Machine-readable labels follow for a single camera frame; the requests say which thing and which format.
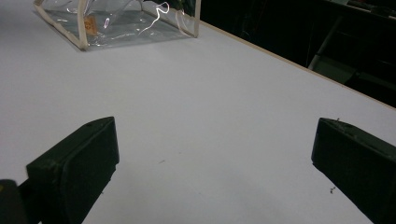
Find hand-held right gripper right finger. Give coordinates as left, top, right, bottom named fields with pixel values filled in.
left=310, top=117, right=396, bottom=224

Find white-legged desk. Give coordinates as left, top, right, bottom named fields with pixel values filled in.
left=307, top=14, right=358, bottom=85

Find transparent bag with beige trim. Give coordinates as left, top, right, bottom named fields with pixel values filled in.
left=33, top=0, right=202, bottom=52

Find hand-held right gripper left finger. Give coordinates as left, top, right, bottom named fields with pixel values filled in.
left=18, top=116, right=120, bottom=224

